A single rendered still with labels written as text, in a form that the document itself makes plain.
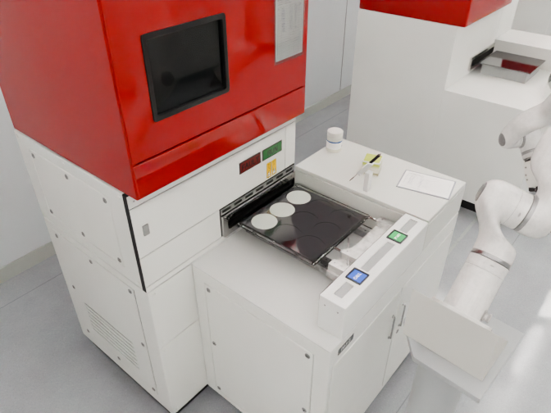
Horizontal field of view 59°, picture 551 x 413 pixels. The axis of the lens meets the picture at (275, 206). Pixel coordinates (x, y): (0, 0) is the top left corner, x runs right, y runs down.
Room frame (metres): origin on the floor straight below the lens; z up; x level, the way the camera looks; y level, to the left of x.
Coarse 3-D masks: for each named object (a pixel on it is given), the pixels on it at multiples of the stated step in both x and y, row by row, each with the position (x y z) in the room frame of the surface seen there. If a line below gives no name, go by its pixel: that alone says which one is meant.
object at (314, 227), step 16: (288, 192) 1.71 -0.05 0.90; (304, 208) 1.59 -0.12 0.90; (320, 208) 1.59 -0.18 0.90; (336, 208) 1.59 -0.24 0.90; (288, 224) 1.48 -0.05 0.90; (304, 224) 1.49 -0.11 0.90; (320, 224) 1.49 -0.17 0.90; (336, 224) 1.48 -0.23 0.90; (352, 224) 1.48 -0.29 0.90; (288, 240) 1.39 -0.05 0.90; (304, 240) 1.39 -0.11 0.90; (320, 240) 1.39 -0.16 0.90; (336, 240) 1.39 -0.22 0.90; (304, 256) 1.30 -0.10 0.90
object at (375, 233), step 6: (378, 228) 1.48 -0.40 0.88; (372, 234) 1.44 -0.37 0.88; (378, 234) 1.44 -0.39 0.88; (360, 240) 1.41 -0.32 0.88; (366, 240) 1.41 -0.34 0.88; (372, 240) 1.41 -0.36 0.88; (354, 246) 1.38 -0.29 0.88; (360, 246) 1.38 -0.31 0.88; (366, 246) 1.38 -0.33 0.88; (360, 252) 1.34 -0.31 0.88; (342, 258) 1.31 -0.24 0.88; (330, 276) 1.23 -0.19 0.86; (336, 276) 1.22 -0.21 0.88
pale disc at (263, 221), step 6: (258, 216) 1.53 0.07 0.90; (264, 216) 1.53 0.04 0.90; (270, 216) 1.53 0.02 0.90; (252, 222) 1.49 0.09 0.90; (258, 222) 1.49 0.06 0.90; (264, 222) 1.49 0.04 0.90; (270, 222) 1.49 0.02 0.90; (276, 222) 1.49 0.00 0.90; (258, 228) 1.46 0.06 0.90; (264, 228) 1.46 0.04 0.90; (270, 228) 1.46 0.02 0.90
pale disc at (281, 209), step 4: (276, 204) 1.62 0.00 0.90; (280, 204) 1.62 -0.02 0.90; (284, 204) 1.62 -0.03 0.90; (288, 204) 1.62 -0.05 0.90; (272, 208) 1.59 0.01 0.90; (276, 208) 1.59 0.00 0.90; (280, 208) 1.59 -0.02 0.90; (284, 208) 1.59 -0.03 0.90; (288, 208) 1.59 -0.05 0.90; (292, 208) 1.59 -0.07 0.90; (272, 212) 1.56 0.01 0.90; (276, 212) 1.56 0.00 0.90; (280, 212) 1.56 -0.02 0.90; (284, 212) 1.56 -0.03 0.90; (288, 212) 1.56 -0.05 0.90; (292, 212) 1.56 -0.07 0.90; (280, 216) 1.53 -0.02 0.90; (284, 216) 1.53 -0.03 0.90
